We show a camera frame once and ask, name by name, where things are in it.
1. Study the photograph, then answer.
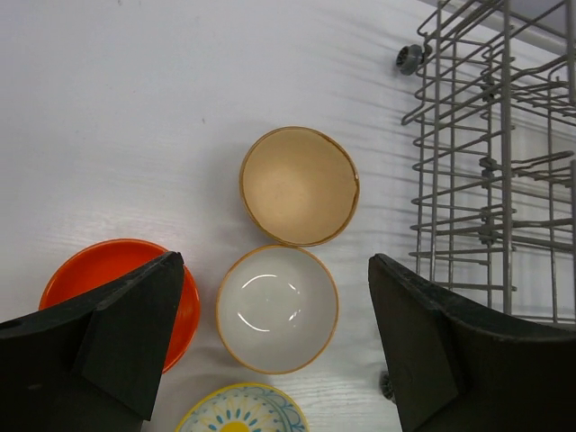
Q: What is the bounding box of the grey wire dish rack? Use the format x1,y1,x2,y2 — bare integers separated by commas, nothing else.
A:
395,1,575,331

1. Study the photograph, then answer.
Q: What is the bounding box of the beige bowl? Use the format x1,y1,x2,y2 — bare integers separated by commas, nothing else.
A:
238,126,360,247

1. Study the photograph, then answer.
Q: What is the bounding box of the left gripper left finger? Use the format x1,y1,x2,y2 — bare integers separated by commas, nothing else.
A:
1,251,184,431

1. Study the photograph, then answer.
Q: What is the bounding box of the patterned sunflower bowl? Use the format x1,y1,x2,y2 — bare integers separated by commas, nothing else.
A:
176,382,310,432

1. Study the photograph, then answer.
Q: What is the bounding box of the orange bowl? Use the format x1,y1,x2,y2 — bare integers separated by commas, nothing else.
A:
39,238,201,372

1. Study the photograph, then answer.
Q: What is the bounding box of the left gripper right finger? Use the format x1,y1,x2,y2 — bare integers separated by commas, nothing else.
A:
368,254,575,431

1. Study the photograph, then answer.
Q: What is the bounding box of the white bowl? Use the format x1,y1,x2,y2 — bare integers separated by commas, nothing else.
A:
215,245,339,374

